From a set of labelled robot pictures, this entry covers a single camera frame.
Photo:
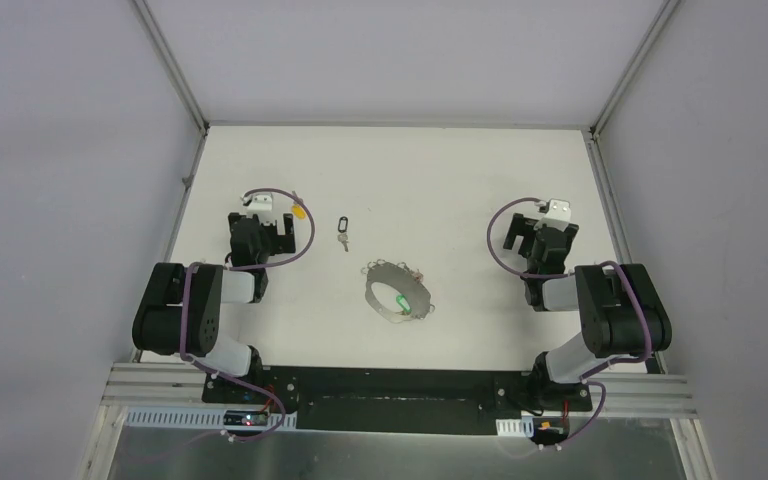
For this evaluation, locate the green key tag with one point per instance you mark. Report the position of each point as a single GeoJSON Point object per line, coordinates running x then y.
{"type": "Point", "coordinates": [403, 303]}

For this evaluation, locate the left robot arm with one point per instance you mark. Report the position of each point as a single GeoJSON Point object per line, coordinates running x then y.
{"type": "Point", "coordinates": [180, 315]}

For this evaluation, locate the key with yellow tag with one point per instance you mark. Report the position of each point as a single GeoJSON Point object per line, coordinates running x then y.
{"type": "Point", "coordinates": [297, 209]}

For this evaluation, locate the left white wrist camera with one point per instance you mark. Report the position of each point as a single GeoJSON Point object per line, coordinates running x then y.
{"type": "Point", "coordinates": [258, 202]}

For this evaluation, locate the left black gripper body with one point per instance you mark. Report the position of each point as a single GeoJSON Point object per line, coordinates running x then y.
{"type": "Point", "coordinates": [277, 229]}

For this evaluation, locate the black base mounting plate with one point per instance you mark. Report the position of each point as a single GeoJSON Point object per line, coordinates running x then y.
{"type": "Point", "coordinates": [445, 402]}

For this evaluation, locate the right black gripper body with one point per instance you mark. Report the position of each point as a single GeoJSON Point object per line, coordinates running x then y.
{"type": "Point", "coordinates": [531, 265]}

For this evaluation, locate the aluminium frame rail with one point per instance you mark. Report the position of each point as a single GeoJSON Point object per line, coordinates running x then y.
{"type": "Point", "coordinates": [629, 395]}

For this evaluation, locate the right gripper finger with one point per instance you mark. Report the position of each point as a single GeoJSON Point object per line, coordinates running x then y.
{"type": "Point", "coordinates": [571, 230]}
{"type": "Point", "coordinates": [520, 228]}

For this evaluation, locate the white slotted cable duct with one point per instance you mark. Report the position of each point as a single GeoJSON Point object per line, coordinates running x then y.
{"type": "Point", "coordinates": [207, 419]}

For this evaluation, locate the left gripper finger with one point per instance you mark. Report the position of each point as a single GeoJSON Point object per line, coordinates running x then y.
{"type": "Point", "coordinates": [234, 218]}
{"type": "Point", "coordinates": [282, 235]}

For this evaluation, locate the key with black tag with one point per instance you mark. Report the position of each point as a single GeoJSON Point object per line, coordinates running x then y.
{"type": "Point", "coordinates": [342, 230]}

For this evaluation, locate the perforated metal ring plate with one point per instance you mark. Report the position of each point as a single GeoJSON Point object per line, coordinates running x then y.
{"type": "Point", "coordinates": [385, 280]}

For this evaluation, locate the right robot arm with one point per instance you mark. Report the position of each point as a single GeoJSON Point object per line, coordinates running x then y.
{"type": "Point", "coordinates": [621, 316]}

